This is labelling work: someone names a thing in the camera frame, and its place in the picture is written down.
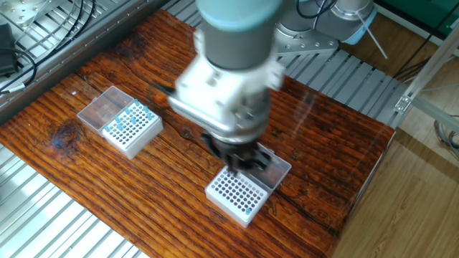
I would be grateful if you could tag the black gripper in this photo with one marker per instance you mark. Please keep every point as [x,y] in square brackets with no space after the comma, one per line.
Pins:
[235,148]

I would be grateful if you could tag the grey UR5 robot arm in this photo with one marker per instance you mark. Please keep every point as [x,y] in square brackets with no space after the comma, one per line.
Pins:
[236,43]

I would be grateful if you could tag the clear plastic holder lid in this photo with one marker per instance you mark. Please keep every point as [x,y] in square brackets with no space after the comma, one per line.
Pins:
[278,172]
[102,109]

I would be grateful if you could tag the white pipette tip holder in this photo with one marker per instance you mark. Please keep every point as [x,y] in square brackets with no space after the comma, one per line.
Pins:
[251,215]
[143,143]

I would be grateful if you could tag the glossy wood grain board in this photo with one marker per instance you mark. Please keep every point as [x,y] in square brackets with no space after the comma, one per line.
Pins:
[143,200]

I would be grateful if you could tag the black power adapter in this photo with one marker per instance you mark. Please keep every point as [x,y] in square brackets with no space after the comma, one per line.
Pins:
[7,50]

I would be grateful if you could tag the silver metal mounting plate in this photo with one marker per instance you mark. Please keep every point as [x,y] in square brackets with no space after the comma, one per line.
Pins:
[21,10]

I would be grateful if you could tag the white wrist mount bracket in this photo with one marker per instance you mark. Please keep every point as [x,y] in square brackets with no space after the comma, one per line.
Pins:
[208,93]

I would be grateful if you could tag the aluminium frame beam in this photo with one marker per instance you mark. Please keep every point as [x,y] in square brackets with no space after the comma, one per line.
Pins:
[426,75]

